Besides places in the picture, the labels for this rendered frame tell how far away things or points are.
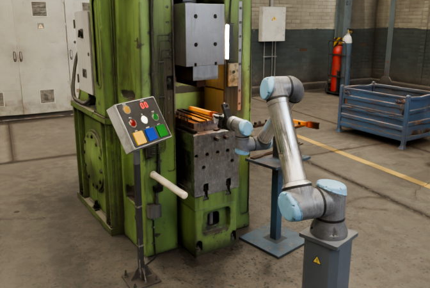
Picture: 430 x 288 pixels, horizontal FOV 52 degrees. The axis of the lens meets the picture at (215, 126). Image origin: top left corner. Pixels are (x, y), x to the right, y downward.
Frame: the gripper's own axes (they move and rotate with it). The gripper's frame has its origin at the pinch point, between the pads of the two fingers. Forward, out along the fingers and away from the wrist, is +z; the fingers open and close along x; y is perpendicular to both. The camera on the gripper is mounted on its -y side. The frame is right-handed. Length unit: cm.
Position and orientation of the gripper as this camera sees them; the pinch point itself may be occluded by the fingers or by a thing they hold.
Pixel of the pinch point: (214, 113)
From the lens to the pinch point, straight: 295.5
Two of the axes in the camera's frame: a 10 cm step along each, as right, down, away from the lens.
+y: -0.1, 9.7, 2.4
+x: 8.4, -1.2, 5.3
